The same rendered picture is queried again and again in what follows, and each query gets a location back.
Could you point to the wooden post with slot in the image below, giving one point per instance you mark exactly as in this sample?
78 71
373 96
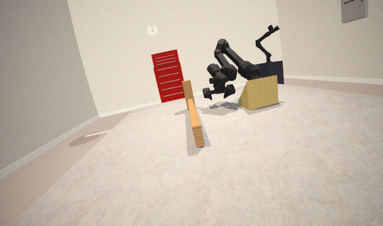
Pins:
187 87

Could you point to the wooden side rail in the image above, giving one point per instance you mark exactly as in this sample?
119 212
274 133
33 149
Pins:
196 125

